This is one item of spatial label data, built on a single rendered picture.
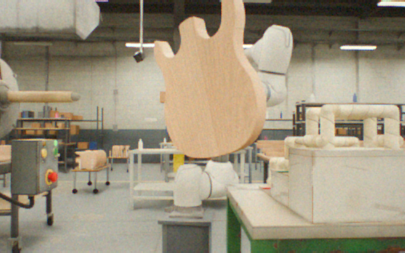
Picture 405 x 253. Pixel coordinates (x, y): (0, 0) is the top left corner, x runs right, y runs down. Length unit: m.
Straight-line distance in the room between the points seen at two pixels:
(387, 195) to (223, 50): 0.53
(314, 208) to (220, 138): 0.29
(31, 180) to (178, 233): 0.75
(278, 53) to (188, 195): 0.88
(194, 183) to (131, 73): 10.99
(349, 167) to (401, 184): 0.14
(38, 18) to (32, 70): 12.95
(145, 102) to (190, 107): 11.25
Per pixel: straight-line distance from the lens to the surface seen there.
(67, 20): 0.82
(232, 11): 0.78
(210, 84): 0.80
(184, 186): 1.56
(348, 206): 0.78
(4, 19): 0.89
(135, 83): 12.27
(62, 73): 13.23
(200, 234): 1.56
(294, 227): 0.72
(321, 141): 0.74
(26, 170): 1.22
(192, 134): 0.85
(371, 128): 0.91
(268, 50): 1.07
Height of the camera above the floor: 1.14
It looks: 1 degrees up
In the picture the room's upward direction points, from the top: straight up
